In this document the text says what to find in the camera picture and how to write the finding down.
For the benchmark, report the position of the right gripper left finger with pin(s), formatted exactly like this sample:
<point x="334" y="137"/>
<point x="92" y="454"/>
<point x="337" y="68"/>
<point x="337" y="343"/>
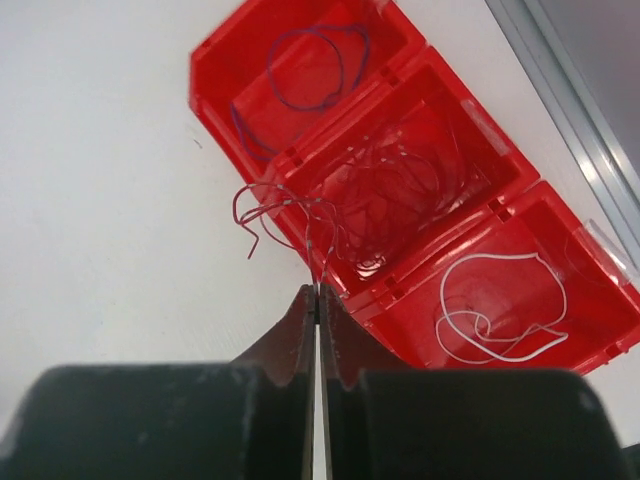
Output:
<point x="249" y="418"/>

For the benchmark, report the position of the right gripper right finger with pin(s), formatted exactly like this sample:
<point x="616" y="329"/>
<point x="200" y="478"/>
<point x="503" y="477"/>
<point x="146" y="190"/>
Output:
<point x="385" y="419"/>

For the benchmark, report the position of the red plastic compartment bin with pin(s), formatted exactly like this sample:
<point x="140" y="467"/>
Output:
<point x="363" y="151"/>

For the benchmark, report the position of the right aluminium frame post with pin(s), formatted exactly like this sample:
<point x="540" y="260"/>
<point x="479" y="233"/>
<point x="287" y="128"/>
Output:
<point x="582" y="58"/>

